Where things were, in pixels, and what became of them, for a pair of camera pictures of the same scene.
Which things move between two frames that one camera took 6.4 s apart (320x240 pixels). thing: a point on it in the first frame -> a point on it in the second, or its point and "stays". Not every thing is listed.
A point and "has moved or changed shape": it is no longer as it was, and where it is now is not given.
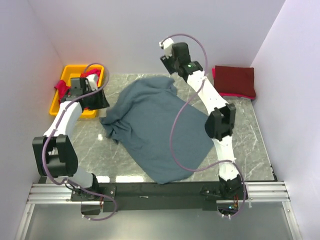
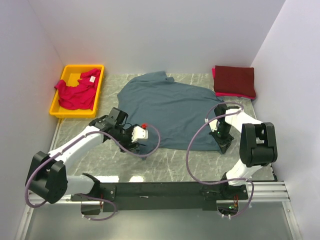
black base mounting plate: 156,197 stays
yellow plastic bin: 67,73 stays
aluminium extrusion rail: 256,193 stays
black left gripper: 101,102 -> 132,147
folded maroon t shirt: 238,80 stays
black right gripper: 166,62 -> 223,144
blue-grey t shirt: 164,136 has moved or changed shape
